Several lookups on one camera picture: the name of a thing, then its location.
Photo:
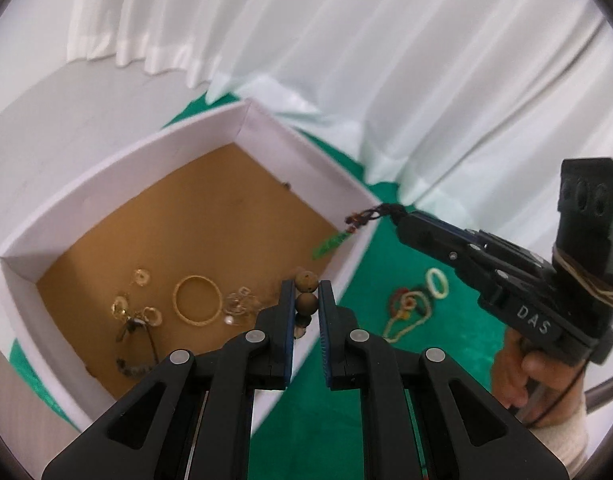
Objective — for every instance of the person's right forearm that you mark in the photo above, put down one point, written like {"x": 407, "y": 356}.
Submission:
{"x": 561, "y": 417}

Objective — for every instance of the white curtain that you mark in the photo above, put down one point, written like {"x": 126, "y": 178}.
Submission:
{"x": 386, "y": 60}

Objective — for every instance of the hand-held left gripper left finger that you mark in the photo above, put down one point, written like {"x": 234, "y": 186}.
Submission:
{"x": 287, "y": 340}

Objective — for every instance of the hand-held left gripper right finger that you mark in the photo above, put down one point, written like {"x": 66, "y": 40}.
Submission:
{"x": 326, "y": 340}

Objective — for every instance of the white jade bangle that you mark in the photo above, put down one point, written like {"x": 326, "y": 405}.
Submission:
{"x": 428, "y": 284}

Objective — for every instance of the gold bangle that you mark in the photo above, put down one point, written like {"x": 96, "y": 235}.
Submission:
{"x": 182, "y": 312}

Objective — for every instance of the white cardboard box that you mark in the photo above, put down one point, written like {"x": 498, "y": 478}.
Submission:
{"x": 186, "y": 200}

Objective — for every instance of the gold earring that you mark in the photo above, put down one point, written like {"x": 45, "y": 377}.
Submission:
{"x": 119, "y": 306}
{"x": 151, "y": 315}

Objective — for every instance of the green velvet cloth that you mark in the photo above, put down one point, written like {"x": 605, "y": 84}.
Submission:
{"x": 436, "y": 375}

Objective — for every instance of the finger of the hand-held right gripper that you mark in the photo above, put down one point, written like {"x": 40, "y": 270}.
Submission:
{"x": 451, "y": 227}
{"x": 431, "y": 242}

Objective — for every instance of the person's right hand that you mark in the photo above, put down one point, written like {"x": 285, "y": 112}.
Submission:
{"x": 511, "y": 375}

